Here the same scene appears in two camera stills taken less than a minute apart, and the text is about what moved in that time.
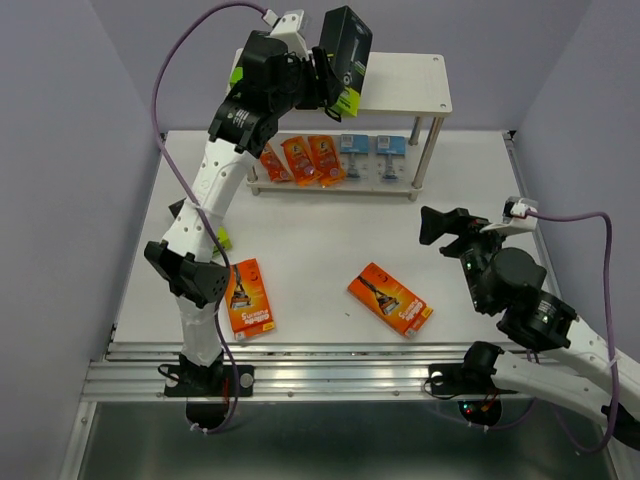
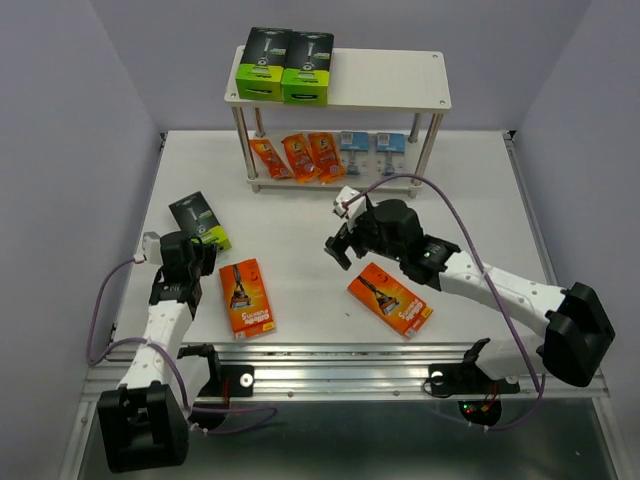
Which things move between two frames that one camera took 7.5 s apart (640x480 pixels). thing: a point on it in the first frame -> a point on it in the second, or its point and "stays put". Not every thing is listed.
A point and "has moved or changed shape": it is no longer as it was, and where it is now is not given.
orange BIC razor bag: x=273 y=164 stays put
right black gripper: x=456 y=221 -> x=339 y=243
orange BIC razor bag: x=330 y=169 stays put
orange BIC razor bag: x=301 y=161 stays put
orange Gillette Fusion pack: x=390 y=299 stays put
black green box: x=348 y=44 has moved or changed shape
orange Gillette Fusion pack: x=247 y=300 stays put
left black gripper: x=329 y=78 -> x=208 y=252
